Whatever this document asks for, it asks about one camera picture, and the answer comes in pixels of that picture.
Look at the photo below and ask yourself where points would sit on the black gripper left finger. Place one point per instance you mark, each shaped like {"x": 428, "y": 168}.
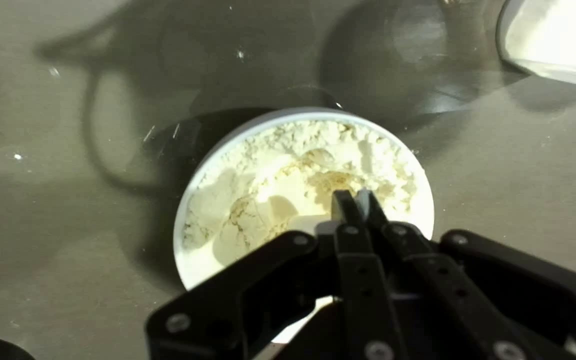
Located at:
{"x": 360, "y": 292}

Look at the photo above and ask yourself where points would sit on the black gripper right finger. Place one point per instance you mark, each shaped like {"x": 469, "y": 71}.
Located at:
{"x": 474, "y": 292}

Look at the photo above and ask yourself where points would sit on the white bowl of powder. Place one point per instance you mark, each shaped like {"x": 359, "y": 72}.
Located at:
{"x": 280, "y": 153}

